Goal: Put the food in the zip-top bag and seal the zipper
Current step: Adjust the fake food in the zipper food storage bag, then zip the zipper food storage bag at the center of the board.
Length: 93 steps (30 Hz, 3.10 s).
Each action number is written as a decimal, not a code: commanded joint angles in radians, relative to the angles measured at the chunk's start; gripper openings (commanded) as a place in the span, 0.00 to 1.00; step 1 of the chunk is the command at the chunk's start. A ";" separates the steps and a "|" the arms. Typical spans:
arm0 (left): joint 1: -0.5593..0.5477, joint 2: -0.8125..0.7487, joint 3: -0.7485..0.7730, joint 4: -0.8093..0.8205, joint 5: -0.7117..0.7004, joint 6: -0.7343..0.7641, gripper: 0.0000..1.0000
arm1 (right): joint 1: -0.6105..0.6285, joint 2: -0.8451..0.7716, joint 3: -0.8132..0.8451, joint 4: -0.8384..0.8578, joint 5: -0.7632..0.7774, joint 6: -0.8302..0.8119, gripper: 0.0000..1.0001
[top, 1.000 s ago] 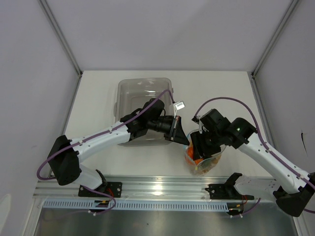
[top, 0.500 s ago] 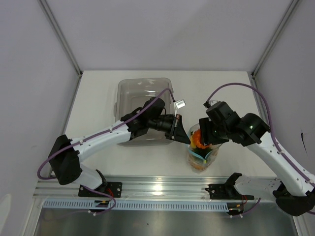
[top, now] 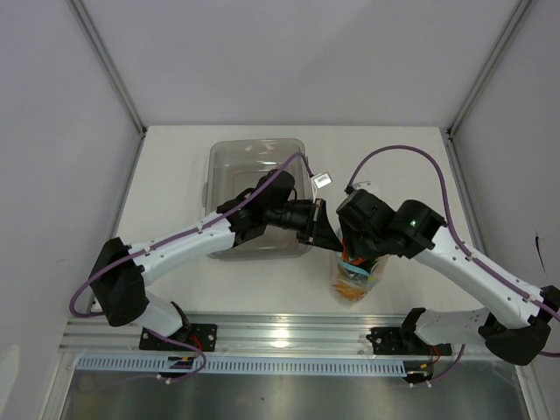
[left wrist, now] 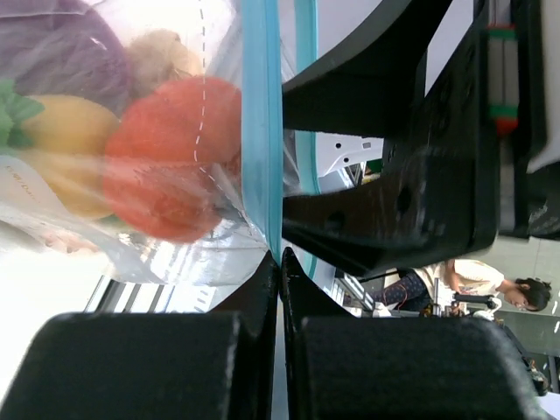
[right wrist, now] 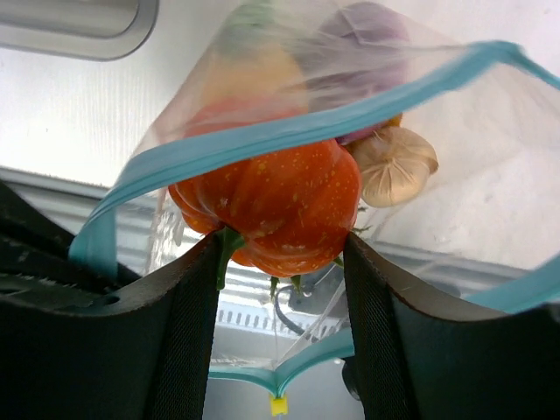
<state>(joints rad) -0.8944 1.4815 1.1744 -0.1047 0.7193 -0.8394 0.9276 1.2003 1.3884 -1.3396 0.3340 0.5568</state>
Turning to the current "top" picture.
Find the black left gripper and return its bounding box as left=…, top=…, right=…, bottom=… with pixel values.
left=265, top=198, right=343, bottom=253

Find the orange toy pumpkin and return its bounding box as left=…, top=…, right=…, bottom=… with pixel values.
left=341, top=248, right=365, bottom=266

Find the clear zip top bag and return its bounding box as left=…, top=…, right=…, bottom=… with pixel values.
left=330, top=252, right=389, bottom=305

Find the yellow toy ginger root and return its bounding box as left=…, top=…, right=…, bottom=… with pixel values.
left=332, top=283, right=367, bottom=302

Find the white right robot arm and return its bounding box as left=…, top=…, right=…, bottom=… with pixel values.
left=336, top=186, right=559, bottom=366

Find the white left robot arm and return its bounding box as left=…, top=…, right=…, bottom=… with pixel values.
left=90, top=170, right=343, bottom=350

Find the clear grey plastic bin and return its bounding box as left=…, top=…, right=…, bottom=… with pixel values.
left=202, top=138, right=311, bottom=260

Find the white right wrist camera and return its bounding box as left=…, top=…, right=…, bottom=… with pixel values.
left=345, top=181, right=375, bottom=194

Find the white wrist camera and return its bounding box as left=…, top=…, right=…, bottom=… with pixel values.
left=345, top=181, right=375, bottom=194
left=311, top=171, right=333, bottom=199

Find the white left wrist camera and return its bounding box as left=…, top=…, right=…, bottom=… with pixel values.
left=311, top=171, right=333, bottom=199

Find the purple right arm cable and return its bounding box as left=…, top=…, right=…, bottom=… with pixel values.
left=345, top=145, right=560, bottom=386

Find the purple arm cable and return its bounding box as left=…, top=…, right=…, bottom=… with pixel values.
left=345, top=145, right=560, bottom=386
left=69, top=151, right=317, bottom=386

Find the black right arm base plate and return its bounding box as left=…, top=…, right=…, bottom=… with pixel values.
left=366, top=326, right=452, bottom=356

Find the aluminium table edge rail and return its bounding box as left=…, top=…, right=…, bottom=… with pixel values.
left=59, top=312, right=535, bottom=358

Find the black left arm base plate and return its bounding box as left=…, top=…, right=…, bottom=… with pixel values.
left=139, top=324, right=218, bottom=352

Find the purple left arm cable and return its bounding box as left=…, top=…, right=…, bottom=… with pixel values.
left=69, top=151, right=317, bottom=386

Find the right aluminium frame post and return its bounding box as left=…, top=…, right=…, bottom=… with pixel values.
left=446, top=0, right=536, bottom=140

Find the aluminium frame post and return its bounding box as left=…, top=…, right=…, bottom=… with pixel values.
left=66, top=0, right=147, bottom=137
left=446, top=0, right=536, bottom=140

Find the white slotted cable duct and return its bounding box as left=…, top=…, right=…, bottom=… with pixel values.
left=75, top=353, right=407, bottom=378

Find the left aluminium frame post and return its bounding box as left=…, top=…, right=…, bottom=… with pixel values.
left=66, top=0, right=147, bottom=137

